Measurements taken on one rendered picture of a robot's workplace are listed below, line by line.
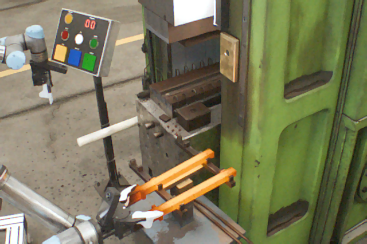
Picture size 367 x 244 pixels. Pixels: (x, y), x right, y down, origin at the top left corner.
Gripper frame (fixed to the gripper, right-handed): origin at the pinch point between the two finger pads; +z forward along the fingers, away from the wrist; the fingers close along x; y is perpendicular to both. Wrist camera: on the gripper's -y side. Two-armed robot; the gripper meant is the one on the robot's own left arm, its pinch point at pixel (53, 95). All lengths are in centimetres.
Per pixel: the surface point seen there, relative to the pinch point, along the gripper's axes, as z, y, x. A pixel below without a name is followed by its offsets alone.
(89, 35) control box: -18.3, -21.2, -21.1
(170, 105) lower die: -4, -51, 28
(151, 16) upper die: -41, -47, 17
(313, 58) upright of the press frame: -30, -104, 48
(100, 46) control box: -15.1, -25.4, -14.1
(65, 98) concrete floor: 93, 7, -146
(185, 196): -7, -44, 86
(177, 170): -7, -44, 73
